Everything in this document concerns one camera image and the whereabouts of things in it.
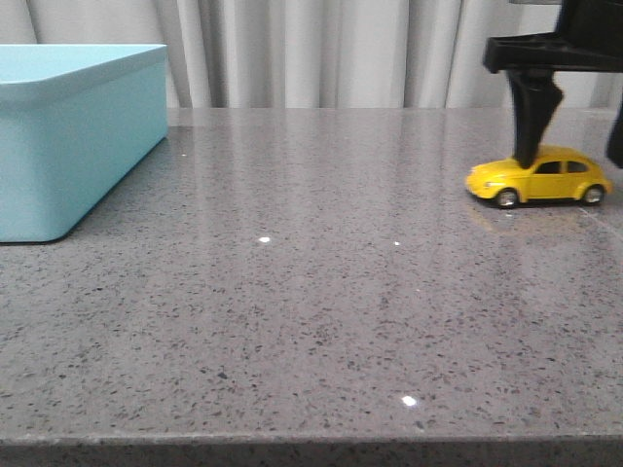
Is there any yellow toy beetle car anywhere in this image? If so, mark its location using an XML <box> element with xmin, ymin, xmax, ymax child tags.
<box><xmin>465</xmin><ymin>145</ymin><xmax>613</xmax><ymax>209</ymax></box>

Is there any light blue storage box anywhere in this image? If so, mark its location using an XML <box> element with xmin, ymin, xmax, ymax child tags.
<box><xmin>1</xmin><ymin>44</ymin><xmax>167</xmax><ymax>243</ymax></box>

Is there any grey pleated curtain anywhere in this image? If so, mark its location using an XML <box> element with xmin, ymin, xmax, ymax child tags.
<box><xmin>0</xmin><ymin>0</ymin><xmax>623</xmax><ymax>110</ymax></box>

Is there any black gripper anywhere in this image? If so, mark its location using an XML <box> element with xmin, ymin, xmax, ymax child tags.
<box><xmin>483</xmin><ymin>0</ymin><xmax>623</xmax><ymax>169</ymax></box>

